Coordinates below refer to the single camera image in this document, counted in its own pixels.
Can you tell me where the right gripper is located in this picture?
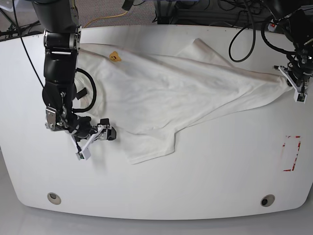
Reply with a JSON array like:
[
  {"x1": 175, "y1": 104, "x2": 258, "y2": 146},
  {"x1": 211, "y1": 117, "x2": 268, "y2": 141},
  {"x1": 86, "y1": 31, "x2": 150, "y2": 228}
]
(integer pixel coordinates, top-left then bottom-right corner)
[{"x1": 45, "y1": 106, "x2": 116, "y2": 153}]

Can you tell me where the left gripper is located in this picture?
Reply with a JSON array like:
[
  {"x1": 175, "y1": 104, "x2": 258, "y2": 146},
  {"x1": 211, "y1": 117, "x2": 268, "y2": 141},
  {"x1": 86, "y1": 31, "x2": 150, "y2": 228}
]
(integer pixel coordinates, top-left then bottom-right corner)
[{"x1": 273, "y1": 55, "x2": 313, "y2": 94}]

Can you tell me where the white printed T-shirt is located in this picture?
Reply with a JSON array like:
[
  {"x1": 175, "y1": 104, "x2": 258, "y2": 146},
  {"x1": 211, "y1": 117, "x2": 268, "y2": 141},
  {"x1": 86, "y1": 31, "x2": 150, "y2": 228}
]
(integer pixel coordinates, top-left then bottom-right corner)
[{"x1": 77, "y1": 39, "x2": 290, "y2": 164}]

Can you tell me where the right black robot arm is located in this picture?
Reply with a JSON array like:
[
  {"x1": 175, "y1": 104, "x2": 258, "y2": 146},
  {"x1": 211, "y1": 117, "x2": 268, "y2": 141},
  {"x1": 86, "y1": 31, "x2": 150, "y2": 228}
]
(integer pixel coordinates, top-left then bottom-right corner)
[{"x1": 32, "y1": 0, "x2": 116, "y2": 160}]

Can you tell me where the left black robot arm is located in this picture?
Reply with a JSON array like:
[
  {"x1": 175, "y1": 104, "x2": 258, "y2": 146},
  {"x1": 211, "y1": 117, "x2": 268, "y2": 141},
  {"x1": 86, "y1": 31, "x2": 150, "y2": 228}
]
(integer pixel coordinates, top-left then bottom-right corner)
[{"x1": 261, "y1": 0, "x2": 313, "y2": 103}]

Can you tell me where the white power strip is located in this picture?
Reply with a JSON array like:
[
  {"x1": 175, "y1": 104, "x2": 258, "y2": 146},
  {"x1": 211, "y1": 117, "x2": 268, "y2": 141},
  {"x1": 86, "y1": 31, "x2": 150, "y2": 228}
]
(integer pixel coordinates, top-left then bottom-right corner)
[{"x1": 268, "y1": 22, "x2": 277, "y2": 32}]

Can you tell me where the red tape rectangle marking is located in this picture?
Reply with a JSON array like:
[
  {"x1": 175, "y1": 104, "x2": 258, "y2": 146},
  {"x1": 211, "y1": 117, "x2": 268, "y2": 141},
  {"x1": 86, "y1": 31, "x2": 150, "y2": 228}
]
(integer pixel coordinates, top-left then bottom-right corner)
[{"x1": 280, "y1": 136, "x2": 301, "y2": 172}]

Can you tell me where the left table grommet hole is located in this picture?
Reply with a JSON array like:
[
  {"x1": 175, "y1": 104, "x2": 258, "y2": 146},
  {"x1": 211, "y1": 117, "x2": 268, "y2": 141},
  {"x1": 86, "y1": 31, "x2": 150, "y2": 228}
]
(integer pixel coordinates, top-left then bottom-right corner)
[{"x1": 47, "y1": 192, "x2": 62, "y2": 205}]

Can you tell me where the table grommet hole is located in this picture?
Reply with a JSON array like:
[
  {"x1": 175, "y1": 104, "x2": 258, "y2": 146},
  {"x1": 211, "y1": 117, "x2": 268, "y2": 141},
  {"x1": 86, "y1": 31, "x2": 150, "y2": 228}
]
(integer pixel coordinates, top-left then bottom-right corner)
[
  {"x1": 47, "y1": 192, "x2": 62, "y2": 205},
  {"x1": 260, "y1": 194, "x2": 275, "y2": 207}
]

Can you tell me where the black tripod stand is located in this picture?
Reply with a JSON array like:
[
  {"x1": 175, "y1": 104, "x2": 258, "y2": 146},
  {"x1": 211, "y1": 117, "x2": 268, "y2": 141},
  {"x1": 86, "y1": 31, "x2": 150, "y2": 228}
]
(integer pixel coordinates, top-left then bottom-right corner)
[{"x1": 0, "y1": 21, "x2": 41, "y2": 40}]

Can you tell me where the right table grommet hole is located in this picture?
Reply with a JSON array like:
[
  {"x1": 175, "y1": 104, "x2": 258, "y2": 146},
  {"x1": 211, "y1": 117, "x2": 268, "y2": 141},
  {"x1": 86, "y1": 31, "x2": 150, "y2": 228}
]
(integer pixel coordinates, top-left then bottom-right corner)
[{"x1": 260, "y1": 194, "x2": 275, "y2": 207}]

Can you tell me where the clear plastic storage box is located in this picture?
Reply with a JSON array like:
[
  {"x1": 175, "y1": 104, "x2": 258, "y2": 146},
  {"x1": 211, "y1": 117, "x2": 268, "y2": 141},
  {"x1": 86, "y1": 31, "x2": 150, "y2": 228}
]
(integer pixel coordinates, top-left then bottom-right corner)
[{"x1": 0, "y1": 0, "x2": 19, "y2": 12}]

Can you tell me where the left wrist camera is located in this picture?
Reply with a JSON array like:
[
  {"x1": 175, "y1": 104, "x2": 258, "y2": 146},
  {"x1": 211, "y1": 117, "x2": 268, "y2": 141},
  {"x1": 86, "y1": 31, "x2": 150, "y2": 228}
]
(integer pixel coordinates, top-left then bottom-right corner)
[{"x1": 294, "y1": 91, "x2": 308, "y2": 103}]

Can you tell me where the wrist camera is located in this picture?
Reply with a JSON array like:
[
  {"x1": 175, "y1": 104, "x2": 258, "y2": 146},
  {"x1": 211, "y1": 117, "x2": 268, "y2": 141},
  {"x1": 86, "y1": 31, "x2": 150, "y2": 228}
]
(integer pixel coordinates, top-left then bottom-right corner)
[
  {"x1": 76, "y1": 149, "x2": 91, "y2": 160},
  {"x1": 294, "y1": 91, "x2": 308, "y2": 103}
]

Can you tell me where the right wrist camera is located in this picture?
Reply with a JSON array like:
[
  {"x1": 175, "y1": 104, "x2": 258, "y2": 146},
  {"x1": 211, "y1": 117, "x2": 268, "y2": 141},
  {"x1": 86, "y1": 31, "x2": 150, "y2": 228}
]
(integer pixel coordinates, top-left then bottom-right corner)
[{"x1": 76, "y1": 149, "x2": 91, "y2": 160}]

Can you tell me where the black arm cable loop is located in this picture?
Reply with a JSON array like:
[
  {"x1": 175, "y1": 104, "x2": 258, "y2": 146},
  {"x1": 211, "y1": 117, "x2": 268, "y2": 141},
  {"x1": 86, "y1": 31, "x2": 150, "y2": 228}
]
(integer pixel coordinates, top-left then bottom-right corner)
[{"x1": 228, "y1": 0, "x2": 269, "y2": 63}]

